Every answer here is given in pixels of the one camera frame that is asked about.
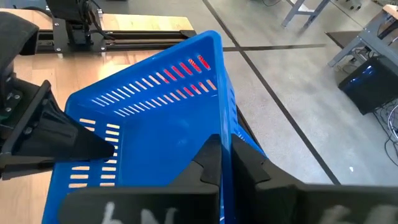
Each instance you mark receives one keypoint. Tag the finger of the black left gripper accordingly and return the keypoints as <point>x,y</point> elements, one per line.
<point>56,137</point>
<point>21,169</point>

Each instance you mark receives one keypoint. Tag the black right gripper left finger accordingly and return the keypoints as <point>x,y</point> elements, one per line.
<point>140,205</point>

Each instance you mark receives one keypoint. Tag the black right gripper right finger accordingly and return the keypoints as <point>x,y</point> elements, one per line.
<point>295,205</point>

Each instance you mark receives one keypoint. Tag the blue plastic slotted basket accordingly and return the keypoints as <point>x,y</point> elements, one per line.
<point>161,133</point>

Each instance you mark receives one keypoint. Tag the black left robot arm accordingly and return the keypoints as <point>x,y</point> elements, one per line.
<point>68,12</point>

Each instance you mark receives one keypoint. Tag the black computer tower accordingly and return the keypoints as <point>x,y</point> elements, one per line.
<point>370,87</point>

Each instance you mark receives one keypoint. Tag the grey metal desk frame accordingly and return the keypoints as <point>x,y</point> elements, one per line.
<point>373,40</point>
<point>292,12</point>

